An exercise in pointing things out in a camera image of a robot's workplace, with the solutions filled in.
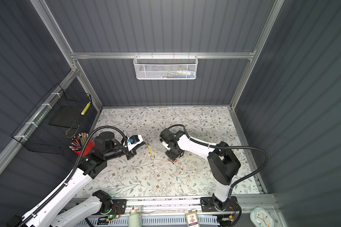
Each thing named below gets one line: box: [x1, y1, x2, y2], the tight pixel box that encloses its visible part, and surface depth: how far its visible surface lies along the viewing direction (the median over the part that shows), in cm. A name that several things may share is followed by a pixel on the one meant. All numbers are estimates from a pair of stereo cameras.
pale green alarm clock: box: [249, 207, 276, 227], surface depth 69 cm
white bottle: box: [127, 209, 143, 227], surface depth 66 cm
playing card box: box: [184, 209, 201, 227], surface depth 71 cm
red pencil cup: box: [69, 132, 95, 158], surface depth 86 cm
